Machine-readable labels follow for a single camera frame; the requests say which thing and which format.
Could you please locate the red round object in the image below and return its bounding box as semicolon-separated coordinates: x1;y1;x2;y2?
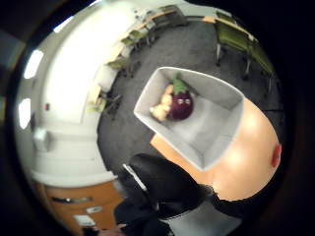
271;144;283;168

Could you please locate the grey felt storage box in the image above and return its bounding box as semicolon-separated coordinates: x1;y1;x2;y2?
133;66;245;173

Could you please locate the purple eggplant plush toy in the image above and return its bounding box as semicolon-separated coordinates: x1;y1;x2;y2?
166;73;195;121

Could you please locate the yellow plush toy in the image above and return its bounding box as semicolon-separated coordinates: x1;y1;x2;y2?
149;84;174;122

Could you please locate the wooden cabinet with drawers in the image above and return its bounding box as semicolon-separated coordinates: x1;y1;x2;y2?
35;180;124;236

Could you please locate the white countertop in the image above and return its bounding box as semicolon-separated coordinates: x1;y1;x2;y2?
31;169;119;189

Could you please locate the green chair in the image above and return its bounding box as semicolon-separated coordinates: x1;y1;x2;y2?
215;20;254;80
119;36;136;51
128;29;150;47
105;57;128;72

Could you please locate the ceiling light panel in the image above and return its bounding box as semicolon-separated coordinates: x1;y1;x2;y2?
18;97;32;130
23;48;44;80
52;15;75;34

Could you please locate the white wall dispenser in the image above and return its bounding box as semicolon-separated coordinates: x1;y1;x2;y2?
33;127;51;152

